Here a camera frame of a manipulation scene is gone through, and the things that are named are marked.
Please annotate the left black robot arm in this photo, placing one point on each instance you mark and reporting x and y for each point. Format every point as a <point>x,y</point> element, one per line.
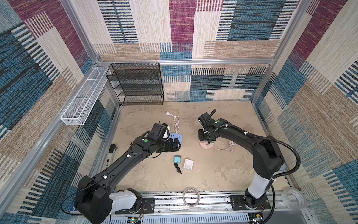
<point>95,198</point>

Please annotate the pink round power strip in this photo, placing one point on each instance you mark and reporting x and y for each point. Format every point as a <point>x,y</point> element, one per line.
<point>206,145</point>

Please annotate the blue square power strip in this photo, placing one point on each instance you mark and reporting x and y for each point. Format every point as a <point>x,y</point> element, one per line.
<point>176,136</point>

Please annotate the teal plug adapter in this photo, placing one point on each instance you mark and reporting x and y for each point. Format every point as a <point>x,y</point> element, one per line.
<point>177,159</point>

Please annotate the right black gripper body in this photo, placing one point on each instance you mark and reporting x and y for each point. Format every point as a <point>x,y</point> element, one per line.
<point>203,135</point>

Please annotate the blue grey oval pad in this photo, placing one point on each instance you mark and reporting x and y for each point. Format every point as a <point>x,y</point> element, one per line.
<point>283,168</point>

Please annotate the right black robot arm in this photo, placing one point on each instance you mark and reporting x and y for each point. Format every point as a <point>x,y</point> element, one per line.
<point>267,156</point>

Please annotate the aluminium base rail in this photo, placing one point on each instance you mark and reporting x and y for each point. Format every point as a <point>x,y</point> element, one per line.
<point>215,207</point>

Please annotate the black wire shelf rack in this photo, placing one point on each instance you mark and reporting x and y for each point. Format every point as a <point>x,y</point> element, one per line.
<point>137,83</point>

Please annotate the clear tape roll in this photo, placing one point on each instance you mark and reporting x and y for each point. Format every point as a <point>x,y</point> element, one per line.
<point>293,199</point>

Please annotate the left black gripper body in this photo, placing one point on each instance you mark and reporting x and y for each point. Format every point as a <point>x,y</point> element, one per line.
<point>167,146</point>

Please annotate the white mesh wall basket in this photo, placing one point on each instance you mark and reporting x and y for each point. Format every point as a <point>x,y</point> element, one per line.
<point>81,105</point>

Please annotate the white square plug adapter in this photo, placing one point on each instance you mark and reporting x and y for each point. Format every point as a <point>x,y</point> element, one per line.
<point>188,164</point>

